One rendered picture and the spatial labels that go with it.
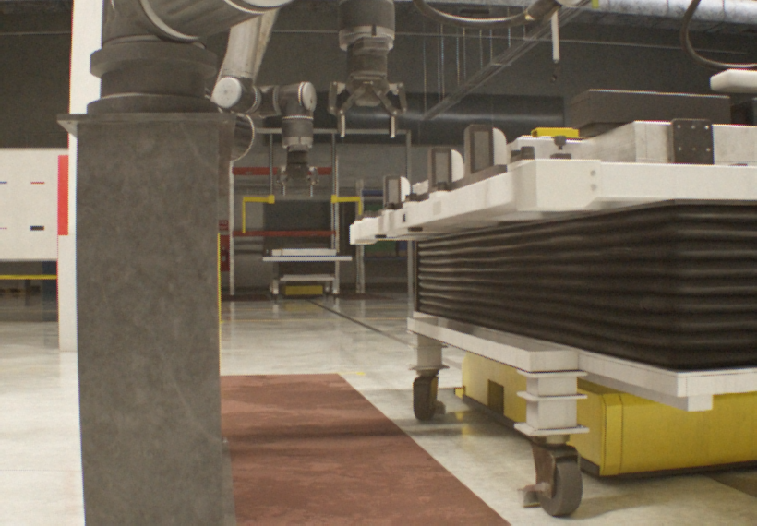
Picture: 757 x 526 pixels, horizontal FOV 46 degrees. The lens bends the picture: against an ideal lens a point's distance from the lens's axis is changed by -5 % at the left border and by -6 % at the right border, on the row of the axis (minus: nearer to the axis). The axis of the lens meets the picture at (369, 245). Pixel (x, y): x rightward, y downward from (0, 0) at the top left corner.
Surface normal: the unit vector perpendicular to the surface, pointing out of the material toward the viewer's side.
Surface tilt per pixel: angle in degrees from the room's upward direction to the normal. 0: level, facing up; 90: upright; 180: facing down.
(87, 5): 90
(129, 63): 154
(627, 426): 90
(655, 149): 90
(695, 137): 90
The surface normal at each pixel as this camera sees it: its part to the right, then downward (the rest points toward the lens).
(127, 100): -0.12, -0.02
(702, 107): 0.14, -0.02
